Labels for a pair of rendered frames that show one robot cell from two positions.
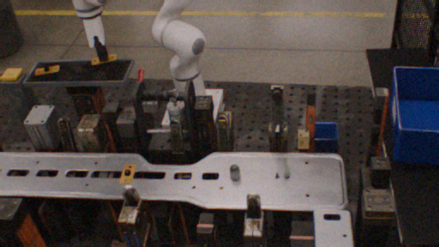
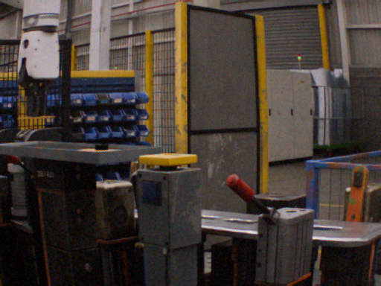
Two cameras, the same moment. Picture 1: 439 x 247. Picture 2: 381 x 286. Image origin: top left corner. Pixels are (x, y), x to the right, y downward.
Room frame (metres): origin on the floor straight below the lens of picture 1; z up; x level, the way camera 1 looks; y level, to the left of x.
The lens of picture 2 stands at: (2.31, 1.21, 1.23)
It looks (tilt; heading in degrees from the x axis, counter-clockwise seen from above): 3 degrees down; 210
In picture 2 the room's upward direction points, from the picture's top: 1 degrees counter-clockwise
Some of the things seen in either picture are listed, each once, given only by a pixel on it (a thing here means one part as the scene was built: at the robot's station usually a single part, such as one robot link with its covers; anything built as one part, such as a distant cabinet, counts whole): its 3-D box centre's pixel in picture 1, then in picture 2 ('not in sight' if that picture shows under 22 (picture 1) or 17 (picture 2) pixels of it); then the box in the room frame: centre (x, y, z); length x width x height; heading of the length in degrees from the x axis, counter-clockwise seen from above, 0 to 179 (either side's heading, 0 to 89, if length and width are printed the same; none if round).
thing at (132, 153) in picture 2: (79, 72); (62, 150); (1.47, 0.47, 1.16); 0.37 x 0.14 x 0.02; 79
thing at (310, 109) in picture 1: (309, 153); not in sight; (1.14, -0.28, 0.95); 0.03 x 0.01 x 0.50; 79
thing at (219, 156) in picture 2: not in sight; (225, 137); (-1.92, -0.92, 1.00); 1.04 x 0.14 x 2.00; 164
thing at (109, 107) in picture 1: (123, 148); not in sight; (1.33, 0.36, 0.90); 0.05 x 0.05 x 0.40; 79
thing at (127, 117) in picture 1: (140, 154); not in sight; (1.30, 0.30, 0.89); 0.13 x 0.11 x 0.38; 169
